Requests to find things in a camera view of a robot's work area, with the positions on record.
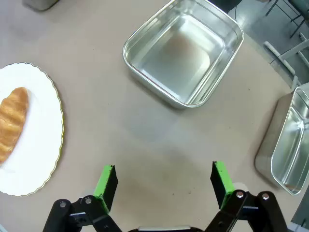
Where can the black metal chair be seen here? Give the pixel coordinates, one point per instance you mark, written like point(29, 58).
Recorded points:
point(293, 17)

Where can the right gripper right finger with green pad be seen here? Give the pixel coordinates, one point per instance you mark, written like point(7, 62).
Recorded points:
point(223, 183)

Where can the white scalloped plate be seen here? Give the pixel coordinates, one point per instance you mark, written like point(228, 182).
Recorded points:
point(38, 135)

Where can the rectangular steel container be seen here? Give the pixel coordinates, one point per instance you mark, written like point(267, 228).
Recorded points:
point(287, 145)
point(183, 53)

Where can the golden croissant bread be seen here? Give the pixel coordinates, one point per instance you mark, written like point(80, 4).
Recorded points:
point(10, 120)

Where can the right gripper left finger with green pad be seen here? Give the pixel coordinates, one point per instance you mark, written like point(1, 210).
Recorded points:
point(104, 186)

